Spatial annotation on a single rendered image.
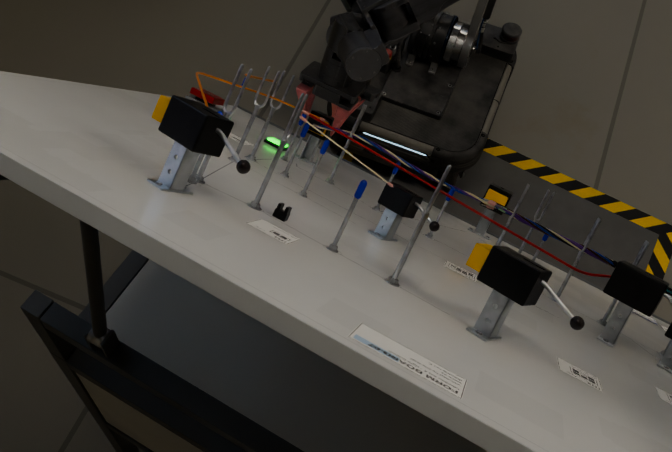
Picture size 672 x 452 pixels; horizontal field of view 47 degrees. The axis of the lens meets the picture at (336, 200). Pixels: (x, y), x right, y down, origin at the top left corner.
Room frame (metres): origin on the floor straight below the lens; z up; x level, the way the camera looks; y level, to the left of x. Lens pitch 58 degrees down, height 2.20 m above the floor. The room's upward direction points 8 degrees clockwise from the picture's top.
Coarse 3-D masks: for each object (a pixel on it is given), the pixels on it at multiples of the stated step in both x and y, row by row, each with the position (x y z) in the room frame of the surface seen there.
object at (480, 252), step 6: (480, 246) 0.40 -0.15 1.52; (486, 246) 0.40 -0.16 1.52; (492, 246) 0.41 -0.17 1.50; (474, 252) 0.40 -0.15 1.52; (480, 252) 0.39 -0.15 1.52; (486, 252) 0.39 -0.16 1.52; (474, 258) 0.39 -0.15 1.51; (480, 258) 0.39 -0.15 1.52; (468, 264) 0.39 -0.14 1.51; (474, 264) 0.38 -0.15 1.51; (480, 264) 0.38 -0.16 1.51
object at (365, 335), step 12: (360, 324) 0.26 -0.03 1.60; (348, 336) 0.24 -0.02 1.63; (360, 336) 0.24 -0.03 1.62; (372, 336) 0.25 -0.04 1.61; (384, 336) 0.26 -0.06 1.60; (372, 348) 0.23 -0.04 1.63; (384, 348) 0.24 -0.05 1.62; (396, 348) 0.24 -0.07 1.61; (408, 348) 0.25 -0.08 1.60; (396, 360) 0.22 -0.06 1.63; (408, 360) 0.23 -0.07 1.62; (420, 360) 0.24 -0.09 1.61; (420, 372) 0.22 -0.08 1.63; (432, 372) 0.22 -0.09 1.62; (444, 372) 0.23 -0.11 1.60; (444, 384) 0.21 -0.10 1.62; (456, 384) 0.22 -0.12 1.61; (456, 396) 0.20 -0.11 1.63
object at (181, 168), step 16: (176, 96) 0.48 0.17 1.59; (176, 112) 0.47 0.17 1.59; (192, 112) 0.46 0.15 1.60; (208, 112) 0.47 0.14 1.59; (160, 128) 0.46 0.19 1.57; (176, 128) 0.45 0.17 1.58; (192, 128) 0.45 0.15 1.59; (208, 128) 0.45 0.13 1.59; (224, 128) 0.46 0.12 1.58; (176, 144) 0.45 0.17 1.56; (192, 144) 0.43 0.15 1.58; (208, 144) 0.44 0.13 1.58; (224, 144) 0.46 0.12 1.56; (176, 160) 0.43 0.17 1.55; (192, 160) 0.44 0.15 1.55; (240, 160) 0.42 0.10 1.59; (160, 176) 0.42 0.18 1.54; (176, 176) 0.42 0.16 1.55; (176, 192) 0.41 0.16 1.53; (192, 192) 0.42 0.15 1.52
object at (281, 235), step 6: (246, 222) 0.40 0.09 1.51; (252, 222) 0.40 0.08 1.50; (258, 222) 0.41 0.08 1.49; (264, 222) 0.42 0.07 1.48; (258, 228) 0.39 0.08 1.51; (264, 228) 0.40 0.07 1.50; (270, 228) 0.41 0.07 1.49; (276, 228) 0.41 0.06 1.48; (270, 234) 0.39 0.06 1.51; (276, 234) 0.39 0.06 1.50; (282, 234) 0.40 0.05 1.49; (288, 234) 0.41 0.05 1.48; (282, 240) 0.38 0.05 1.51; (288, 240) 0.39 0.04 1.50; (294, 240) 0.40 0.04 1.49
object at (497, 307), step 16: (496, 256) 0.39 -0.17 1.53; (512, 256) 0.38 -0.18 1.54; (480, 272) 0.37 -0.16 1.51; (496, 272) 0.37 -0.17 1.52; (512, 272) 0.37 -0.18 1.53; (528, 272) 0.37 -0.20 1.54; (544, 272) 0.37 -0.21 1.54; (496, 288) 0.36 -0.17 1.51; (512, 288) 0.36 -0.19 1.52; (528, 288) 0.35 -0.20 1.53; (496, 304) 0.36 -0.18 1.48; (512, 304) 0.36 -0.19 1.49; (528, 304) 0.35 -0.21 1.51; (560, 304) 0.34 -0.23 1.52; (480, 320) 0.34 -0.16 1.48; (496, 320) 0.33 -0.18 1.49; (576, 320) 0.33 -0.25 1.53; (480, 336) 0.32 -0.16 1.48; (496, 336) 0.33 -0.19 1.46
